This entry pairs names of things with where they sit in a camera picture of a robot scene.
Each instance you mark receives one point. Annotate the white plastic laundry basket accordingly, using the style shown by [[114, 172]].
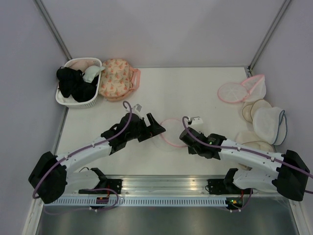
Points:
[[80, 64]]

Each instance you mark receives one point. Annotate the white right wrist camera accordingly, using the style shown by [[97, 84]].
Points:
[[195, 121]]

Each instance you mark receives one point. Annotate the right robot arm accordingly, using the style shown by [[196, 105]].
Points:
[[284, 173]]

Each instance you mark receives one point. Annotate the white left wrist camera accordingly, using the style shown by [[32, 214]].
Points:
[[136, 109]]

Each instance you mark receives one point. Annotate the pink rimmed mesh laundry bag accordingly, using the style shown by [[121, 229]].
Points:
[[169, 140]]

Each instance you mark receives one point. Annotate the floral peach bra case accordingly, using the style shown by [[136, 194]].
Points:
[[118, 79]]

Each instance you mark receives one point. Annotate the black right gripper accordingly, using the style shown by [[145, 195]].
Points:
[[190, 151]]

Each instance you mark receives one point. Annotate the white slotted cable duct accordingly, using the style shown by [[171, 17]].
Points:
[[141, 201]]

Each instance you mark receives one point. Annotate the pink mesh laundry bag flat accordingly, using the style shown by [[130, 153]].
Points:
[[232, 93]]

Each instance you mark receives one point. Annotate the pink mesh laundry bag open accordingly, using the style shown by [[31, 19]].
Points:
[[256, 88]]

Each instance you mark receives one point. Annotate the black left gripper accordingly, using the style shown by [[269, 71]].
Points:
[[154, 129]]

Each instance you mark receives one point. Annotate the black bras in basket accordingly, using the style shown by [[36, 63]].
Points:
[[71, 84]]

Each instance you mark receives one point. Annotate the beige bra cup upper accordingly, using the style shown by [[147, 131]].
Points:
[[249, 109]]

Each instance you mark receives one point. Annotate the aluminium front rail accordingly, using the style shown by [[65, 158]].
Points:
[[132, 184]]

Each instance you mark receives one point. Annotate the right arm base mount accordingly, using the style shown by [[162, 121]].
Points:
[[220, 187]]

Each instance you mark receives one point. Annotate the right aluminium corner post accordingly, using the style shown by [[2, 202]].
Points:
[[271, 30]]

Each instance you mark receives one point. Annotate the left aluminium corner post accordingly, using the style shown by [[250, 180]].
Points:
[[52, 27]]

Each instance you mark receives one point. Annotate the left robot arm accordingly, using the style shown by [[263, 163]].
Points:
[[55, 175]]

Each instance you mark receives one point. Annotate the white bra in basket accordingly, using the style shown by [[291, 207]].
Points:
[[92, 72]]

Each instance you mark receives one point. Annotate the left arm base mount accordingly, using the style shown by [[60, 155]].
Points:
[[104, 182]]

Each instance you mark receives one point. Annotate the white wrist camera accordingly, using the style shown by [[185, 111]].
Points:
[[136, 109], [195, 121]]

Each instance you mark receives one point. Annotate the aluminium corner post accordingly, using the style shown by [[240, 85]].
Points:
[[271, 30], [52, 27]]

